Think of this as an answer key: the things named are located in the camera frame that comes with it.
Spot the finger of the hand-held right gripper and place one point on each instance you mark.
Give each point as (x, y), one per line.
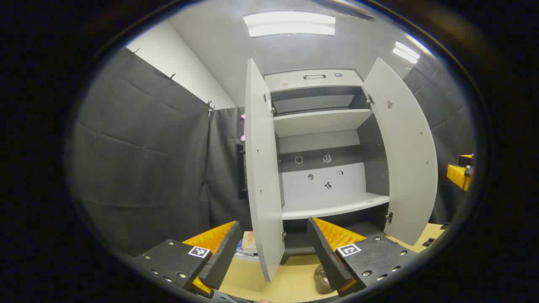
(459, 176)

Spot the grey cabinet drawer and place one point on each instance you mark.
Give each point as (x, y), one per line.
(290, 83)

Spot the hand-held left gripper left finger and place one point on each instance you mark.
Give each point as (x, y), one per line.
(223, 256)

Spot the ceiling light panel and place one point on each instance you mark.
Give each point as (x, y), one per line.
(290, 24)
(405, 52)

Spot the brown fuzzy shoe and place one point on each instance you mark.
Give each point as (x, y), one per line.
(322, 283)

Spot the grey cabinet door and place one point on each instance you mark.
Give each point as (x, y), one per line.
(261, 168)
(404, 160)

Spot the light grey cabinet shelf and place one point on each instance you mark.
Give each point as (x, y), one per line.
(320, 122)
(332, 207)

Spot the grey shoe cabinet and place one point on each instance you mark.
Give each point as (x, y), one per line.
(320, 185)

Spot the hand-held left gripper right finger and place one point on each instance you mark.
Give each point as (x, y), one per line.
(324, 252)

